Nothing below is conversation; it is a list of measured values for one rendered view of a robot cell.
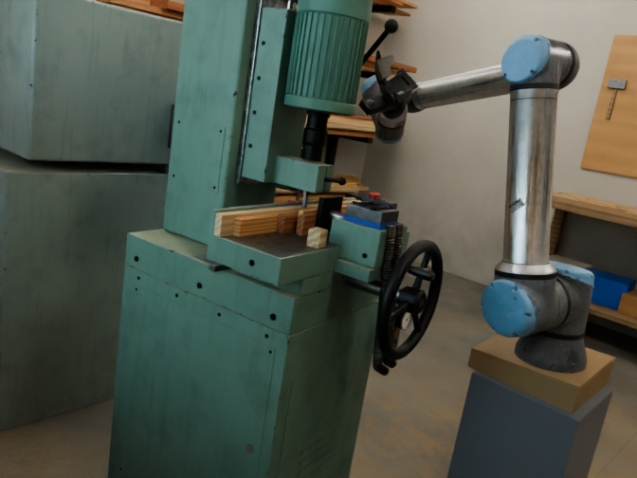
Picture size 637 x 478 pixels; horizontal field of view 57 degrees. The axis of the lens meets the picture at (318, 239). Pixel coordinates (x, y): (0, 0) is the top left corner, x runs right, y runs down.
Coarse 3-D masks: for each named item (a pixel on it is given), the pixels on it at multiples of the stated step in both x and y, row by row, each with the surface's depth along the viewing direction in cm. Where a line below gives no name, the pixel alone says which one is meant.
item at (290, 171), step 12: (288, 156) 150; (276, 168) 149; (288, 168) 147; (300, 168) 145; (312, 168) 143; (324, 168) 144; (276, 180) 150; (288, 180) 147; (300, 180) 145; (312, 180) 143; (312, 192) 144; (324, 192) 147
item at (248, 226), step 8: (248, 216) 134; (256, 216) 135; (264, 216) 137; (272, 216) 138; (240, 224) 129; (248, 224) 132; (256, 224) 134; (264, 224) 137; (272, 224) 139; (240, 232) 130; (248, 232) 132; (256, 232) 135; (264, 232) 137
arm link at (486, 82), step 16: (576, 64) 144; (432, 80) 185; (448, 80) 178; (464, 80) 172; (480, 80) 168; (496, 80) 164; (416, 96) 188; (432, 96) 183; (448, 96) 178; (464, 96) 174; (480, 96) 171; (496, 96) 169; (416, 112) 198
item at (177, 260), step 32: (128, 256) 158; (160, 256) 150; (192, 256) 145; (192, 288) 145; (224, 288) 138; (256, 288) 133; (352, 288) 147; (256, 320) 134; (288, 320) 128; (320, 320) 138
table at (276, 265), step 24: (216, 240) 128; (240, 240) 128; (264, 240) 131; (288, 240) 135; (408, 240) 168; (240, 264) 125; (264, 264) 121; (288, 264) 121; (312, 264) 129; (336, 264) 136
